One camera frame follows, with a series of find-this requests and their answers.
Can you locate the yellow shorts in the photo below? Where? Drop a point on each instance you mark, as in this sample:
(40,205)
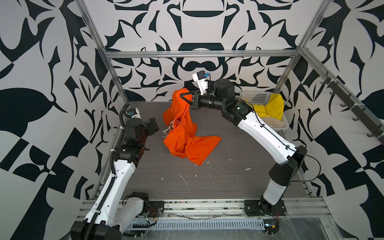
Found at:
(274,108)

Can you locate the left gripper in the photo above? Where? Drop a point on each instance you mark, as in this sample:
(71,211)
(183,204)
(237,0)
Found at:
(150,126)

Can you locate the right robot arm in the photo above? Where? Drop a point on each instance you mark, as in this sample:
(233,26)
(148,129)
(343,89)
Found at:
(220,95)

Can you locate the orange shorts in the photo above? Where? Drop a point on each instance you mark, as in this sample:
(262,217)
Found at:
(181,139)

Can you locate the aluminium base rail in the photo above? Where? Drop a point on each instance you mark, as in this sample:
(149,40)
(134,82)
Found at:
(228,209)

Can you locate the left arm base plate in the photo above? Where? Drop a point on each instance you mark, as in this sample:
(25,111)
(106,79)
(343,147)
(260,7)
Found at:
(150,208)

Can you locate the aluminium cage frame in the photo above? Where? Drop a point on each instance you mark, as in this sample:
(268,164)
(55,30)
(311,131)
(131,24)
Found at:
(154,47)

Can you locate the white laundry basket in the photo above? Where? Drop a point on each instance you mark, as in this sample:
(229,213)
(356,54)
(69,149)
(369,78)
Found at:
(262,98)

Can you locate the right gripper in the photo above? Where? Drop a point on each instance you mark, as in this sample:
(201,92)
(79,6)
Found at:
(197,101)

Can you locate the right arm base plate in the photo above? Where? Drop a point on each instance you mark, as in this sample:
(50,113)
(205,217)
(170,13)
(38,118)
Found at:
(261,207)

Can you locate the white slotted cable duct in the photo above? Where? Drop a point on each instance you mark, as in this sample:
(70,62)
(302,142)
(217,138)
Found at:
(201,224)

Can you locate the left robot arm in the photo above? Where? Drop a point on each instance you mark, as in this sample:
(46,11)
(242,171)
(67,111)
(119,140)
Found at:
(105,221)

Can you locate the beige shorts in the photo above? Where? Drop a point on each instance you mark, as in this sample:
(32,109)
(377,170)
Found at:
(274,123)

